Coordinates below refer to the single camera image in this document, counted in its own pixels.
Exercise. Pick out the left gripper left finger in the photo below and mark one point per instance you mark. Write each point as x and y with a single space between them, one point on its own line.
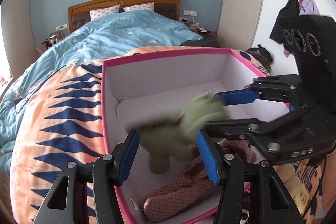
111 171

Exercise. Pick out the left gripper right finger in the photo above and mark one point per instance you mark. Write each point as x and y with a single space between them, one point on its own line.
227 171

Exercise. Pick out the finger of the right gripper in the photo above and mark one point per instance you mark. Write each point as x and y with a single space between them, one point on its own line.
238 97
232 128

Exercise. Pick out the green plush toy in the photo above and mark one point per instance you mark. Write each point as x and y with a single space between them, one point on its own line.
174 135

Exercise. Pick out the wooden nightstand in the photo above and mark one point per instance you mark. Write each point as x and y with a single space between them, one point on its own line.
205 33

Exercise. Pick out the pink storage box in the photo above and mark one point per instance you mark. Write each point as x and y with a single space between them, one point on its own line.
138 88

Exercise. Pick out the lilac hanging garment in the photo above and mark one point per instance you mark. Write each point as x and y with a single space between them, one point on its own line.
308 7

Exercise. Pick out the wooden headboard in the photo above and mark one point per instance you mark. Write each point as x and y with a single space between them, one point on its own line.
78 15

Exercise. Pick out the right white patterned pillow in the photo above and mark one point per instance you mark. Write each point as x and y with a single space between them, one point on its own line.
145 6

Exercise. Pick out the white patterned pillow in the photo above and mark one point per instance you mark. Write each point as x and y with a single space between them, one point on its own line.
145 6
98 13

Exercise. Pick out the blue floral duvet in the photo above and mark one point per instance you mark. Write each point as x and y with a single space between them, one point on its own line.
103 38

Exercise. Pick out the left white patterned pillow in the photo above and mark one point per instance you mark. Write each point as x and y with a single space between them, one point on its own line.
98 13

